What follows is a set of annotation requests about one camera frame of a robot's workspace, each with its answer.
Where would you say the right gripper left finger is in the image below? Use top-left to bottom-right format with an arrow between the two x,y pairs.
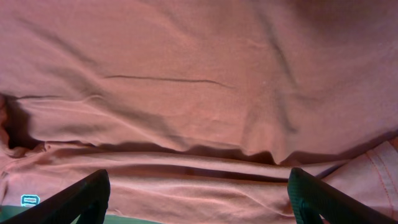
1,169 -> 111,224

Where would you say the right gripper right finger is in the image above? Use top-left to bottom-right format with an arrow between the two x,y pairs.
287,167 -> 397,224

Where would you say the red-orange t-shirt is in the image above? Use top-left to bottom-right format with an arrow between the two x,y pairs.
1,0 -> 397,223

